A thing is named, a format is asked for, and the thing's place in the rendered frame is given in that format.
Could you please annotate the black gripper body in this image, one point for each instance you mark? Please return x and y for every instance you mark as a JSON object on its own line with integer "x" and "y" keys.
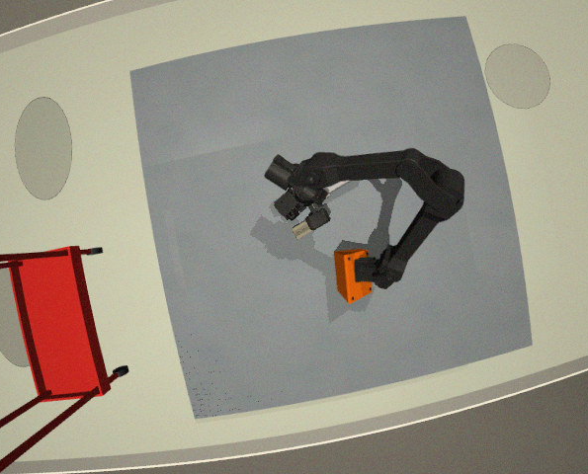
{"x": 317, "y": 218}

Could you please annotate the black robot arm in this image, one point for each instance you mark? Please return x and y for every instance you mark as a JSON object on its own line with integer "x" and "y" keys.
{"x": 441, "y": 188}

